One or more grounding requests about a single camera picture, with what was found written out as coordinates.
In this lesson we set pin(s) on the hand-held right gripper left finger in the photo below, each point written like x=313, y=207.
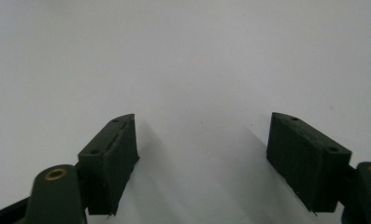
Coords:
x=107, y=161

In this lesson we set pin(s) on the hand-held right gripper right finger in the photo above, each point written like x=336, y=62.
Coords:
x=304, y=161

